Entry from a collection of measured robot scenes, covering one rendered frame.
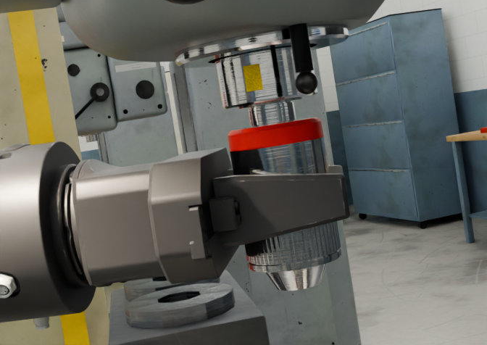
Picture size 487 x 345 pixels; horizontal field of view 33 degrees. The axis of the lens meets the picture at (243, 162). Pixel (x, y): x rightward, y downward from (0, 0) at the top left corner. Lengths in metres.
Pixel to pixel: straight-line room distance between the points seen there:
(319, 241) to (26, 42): 1.77
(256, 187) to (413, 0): 8.24
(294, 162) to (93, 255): 0.10
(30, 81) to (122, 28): 1.76
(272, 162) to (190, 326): 0.27
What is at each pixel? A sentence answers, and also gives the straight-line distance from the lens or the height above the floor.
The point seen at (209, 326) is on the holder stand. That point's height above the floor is 1.12.
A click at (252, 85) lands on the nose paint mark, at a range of 0.38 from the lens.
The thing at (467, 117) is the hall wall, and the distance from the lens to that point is 7.97.
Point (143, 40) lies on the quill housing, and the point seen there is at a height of 1.31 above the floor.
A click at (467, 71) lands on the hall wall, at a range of 7.89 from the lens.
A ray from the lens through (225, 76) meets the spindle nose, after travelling 0.39.
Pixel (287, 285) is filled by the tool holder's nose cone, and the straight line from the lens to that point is 0.40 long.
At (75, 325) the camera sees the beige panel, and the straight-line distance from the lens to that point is 2.15.
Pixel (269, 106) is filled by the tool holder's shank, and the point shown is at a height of 1.28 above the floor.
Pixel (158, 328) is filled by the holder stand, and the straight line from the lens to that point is 0.64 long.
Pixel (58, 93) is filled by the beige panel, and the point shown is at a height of 1.41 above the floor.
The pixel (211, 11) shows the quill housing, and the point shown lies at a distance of 0.34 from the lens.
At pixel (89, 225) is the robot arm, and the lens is 0.38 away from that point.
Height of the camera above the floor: 1.27
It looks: 3 degrees down
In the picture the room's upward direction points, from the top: 9 degrees counter-clockwise
